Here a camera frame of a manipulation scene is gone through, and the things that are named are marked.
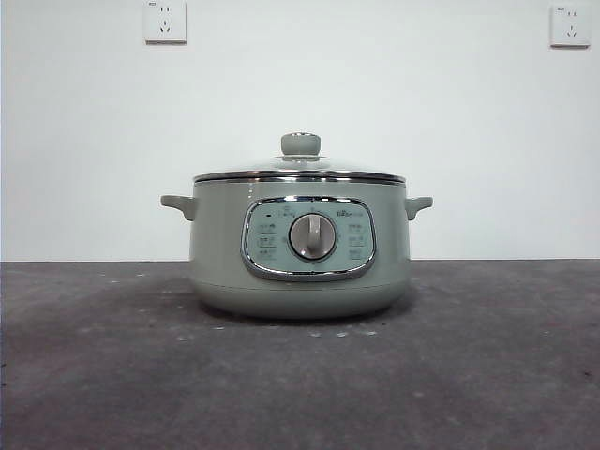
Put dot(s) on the glass lid with green knob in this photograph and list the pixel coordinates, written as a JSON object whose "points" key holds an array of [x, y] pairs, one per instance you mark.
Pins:
{"points": [[301, 143]]}

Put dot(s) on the pale green electric cooking pot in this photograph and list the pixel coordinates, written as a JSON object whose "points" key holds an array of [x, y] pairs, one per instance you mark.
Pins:
{"points": [[220, 262]]}

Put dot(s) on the white wall socket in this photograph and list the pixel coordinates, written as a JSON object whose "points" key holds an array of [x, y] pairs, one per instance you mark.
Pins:
{"points": [[570, 27], [165, 23]]}

